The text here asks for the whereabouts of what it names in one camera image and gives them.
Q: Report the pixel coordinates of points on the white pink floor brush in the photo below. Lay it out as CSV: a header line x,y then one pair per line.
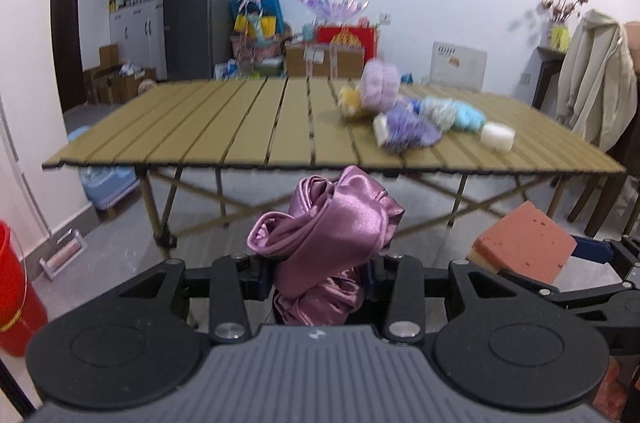
x,y
62,255

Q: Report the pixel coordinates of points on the small brown cardboard box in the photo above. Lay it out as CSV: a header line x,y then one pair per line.
x,y
117,83

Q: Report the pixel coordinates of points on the purple satin cloth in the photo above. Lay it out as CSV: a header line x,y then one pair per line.
x,y
325,228

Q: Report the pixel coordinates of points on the beige jacket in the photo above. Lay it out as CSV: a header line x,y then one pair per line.
x,y
595,78

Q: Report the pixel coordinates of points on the tan slatted folding table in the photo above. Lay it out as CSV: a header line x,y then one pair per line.
x,y
200,123

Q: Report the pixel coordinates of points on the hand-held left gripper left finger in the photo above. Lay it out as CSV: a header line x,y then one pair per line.
x,y
260,283

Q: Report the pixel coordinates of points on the red gift box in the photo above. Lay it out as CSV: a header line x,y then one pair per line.
x,y
347,43

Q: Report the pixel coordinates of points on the blue gift bag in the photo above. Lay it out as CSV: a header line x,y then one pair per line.
x,y
257,15

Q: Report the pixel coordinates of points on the orange sponge block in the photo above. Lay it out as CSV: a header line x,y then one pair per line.
x,y
525,240

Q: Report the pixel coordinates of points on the white wall socket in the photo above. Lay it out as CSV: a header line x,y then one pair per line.
x,y
525,78
384,19

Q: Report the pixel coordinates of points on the blue snack bag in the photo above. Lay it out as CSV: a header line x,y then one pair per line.
x,y
406,78

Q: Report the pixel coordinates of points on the pink fluffy toy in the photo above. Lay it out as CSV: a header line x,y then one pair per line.
x,y
380,83

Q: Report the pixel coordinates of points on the pink patterned clothing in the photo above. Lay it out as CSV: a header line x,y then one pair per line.
x,y
622,393

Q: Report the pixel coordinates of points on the dark wooden side table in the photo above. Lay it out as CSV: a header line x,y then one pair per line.
x,y
546,73

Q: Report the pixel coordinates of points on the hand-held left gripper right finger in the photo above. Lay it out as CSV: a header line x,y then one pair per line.
x,y
382,278

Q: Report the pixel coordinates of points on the dark wooden chair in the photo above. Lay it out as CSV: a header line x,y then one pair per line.
x,y
620,183

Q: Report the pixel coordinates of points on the clear glitter plastic bag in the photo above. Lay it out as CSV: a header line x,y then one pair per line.
x,y
439,112

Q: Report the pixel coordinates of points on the yellow white plush toy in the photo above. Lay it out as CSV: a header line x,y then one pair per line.
x,y
352,103

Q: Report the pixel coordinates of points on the yellow vase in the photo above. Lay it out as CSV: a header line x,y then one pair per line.
x,y
560,37

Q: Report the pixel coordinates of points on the red plastic bucket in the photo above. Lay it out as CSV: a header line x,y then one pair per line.
x,y
17,293

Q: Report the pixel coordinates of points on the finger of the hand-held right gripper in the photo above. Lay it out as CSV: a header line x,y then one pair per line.
x,y
592,249
540,285

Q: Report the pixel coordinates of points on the dark brown door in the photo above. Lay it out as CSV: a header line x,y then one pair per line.
x,y
67,18

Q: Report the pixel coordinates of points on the light blue fluffy toy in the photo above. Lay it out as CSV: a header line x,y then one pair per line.
x,y
467,119

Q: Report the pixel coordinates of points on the dried flower bouquet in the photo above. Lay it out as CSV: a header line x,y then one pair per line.
x,y
562,0

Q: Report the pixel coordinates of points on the blue plastic basin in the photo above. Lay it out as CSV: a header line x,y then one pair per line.
x,y
107,188

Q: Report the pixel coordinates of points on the large brown cardboard box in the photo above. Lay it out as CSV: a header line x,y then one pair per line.
x,y
320,62

